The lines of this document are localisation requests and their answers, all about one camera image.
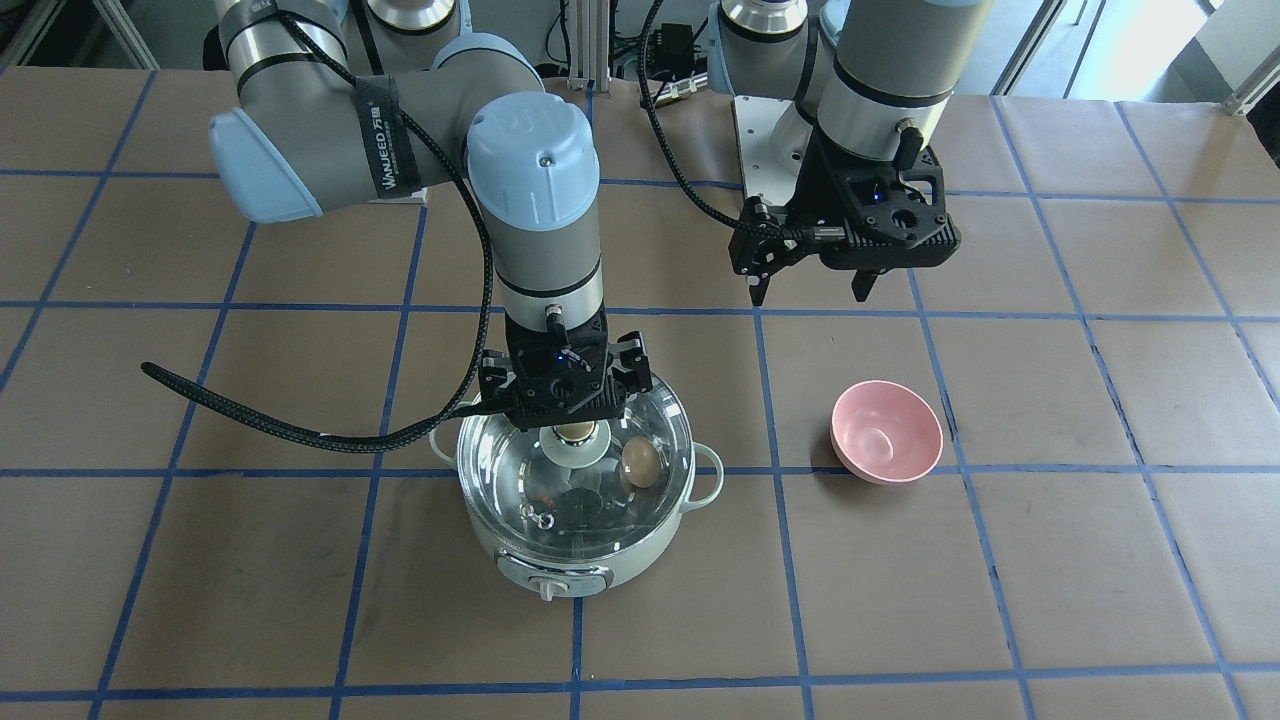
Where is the glass pot lid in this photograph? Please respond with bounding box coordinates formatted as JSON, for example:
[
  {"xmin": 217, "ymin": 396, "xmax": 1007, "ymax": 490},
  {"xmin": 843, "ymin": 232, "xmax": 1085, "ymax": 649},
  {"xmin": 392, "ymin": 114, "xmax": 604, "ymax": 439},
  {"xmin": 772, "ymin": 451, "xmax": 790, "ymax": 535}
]
[{"xmin": 454, "ymin": 375, "xmax": 707, "ymax": 562}]

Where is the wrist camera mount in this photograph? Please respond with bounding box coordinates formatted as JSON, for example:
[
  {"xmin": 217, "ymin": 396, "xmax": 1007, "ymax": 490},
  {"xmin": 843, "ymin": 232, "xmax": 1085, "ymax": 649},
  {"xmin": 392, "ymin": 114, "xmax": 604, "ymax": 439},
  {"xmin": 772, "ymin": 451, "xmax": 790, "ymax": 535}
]
[
  {"xmin": 506, "ymin": 360, "xmax": 622, "ymax": 430},
  {"xmin": 819, "ymin": 119, "xmax": 963, "ymax": 272}
]

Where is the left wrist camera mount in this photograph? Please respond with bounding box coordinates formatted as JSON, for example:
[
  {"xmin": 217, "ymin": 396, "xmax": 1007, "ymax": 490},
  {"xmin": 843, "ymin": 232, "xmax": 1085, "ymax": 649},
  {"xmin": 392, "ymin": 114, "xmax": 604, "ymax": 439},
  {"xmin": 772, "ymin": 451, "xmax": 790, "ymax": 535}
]
[{"xmin": 819, "ymin": 119, "xmax": 963, "ymax": 272}]

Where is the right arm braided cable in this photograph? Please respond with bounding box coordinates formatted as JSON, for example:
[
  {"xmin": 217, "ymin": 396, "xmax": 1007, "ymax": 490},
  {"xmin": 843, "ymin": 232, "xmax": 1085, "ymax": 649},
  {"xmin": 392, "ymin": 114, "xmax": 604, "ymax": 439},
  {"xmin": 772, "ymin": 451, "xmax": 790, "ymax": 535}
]
[{"xmin": 140, "ymin": 10, "xmax": 521, "ymax": 454}]

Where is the pink bowl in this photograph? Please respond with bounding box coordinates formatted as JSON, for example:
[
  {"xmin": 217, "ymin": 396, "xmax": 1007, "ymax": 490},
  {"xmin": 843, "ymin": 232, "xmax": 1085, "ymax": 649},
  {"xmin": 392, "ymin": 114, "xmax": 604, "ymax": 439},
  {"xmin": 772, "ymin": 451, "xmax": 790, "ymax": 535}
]
[{"xmin": 829, "ymin": 380, "xmax": 945, "ymax": 486}]

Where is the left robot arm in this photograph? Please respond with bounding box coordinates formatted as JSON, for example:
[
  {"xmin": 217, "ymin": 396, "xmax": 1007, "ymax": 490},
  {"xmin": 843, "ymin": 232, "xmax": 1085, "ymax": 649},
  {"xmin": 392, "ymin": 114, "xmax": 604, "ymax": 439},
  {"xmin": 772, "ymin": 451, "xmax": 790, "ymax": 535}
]
[{"xmin": 708, "ymin": 1, "xmax": 991, "ymax": 306}]

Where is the brown egg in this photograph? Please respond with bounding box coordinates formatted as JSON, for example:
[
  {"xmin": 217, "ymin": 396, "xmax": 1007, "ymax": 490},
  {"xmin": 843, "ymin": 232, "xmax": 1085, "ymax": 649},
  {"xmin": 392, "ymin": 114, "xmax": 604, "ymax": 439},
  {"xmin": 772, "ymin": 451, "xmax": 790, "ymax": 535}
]
[{"xmin": 620, "ymin": 437, "xmax": 663, "ymax": 489}]

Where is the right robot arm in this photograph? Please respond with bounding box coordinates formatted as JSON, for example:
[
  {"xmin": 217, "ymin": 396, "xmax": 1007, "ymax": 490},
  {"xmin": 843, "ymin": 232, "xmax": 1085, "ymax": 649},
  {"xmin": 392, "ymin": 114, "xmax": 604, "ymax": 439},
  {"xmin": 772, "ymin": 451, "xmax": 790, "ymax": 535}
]
[{"xmin": 209, "ymin": 1, "xmax": 652, "ymax": 425}]

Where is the pale green electric pot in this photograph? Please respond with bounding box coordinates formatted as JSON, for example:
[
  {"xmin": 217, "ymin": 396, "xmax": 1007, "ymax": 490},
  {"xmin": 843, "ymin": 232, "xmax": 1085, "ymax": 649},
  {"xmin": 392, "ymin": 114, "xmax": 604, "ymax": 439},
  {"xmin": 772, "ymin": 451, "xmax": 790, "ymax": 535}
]
[{"xmin": 431, "ymin": 375, "xmax": 724, "ymax": 601}]

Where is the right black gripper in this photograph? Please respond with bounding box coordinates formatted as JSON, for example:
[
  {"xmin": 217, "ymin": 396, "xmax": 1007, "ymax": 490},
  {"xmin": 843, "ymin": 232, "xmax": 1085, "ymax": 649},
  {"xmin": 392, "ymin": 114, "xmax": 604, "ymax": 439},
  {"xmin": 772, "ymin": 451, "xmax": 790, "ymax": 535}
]
[{"xmin": 477, "ymin": 310, "xmax": 654, "ymax": 413}]

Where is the black braided cable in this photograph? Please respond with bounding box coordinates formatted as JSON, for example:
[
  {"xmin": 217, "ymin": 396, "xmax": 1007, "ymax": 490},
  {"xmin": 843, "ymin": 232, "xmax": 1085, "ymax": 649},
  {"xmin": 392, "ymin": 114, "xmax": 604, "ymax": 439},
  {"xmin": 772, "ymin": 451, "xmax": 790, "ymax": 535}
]
[{"xmin": 636, "ymin": 0, "xmax": 831, "ymax": 241}]

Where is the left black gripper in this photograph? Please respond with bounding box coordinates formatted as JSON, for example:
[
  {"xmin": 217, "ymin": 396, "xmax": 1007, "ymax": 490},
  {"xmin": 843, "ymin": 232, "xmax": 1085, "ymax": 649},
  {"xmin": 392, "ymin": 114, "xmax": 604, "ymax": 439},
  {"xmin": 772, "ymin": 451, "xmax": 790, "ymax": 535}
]
[{"xmin": 728, "ymin": 129, "xmax": 925, "ymax": 307}]

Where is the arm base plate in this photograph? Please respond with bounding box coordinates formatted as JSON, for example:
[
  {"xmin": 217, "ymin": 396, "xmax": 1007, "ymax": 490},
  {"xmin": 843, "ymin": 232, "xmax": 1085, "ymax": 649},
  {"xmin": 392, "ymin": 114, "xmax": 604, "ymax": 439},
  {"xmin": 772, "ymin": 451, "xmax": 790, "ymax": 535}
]
[{"xmin": 732, "ymin": 95, "xmax": 812, "ymax": 206}]

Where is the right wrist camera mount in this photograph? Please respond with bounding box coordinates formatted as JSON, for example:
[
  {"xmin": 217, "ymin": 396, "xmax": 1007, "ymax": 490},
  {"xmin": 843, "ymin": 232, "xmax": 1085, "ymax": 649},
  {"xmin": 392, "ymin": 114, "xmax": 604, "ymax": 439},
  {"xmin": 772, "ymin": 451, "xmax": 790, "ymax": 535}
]
[{"xmin": 506, "ymin": 360, "xmax": 622, "ymax": 430}]

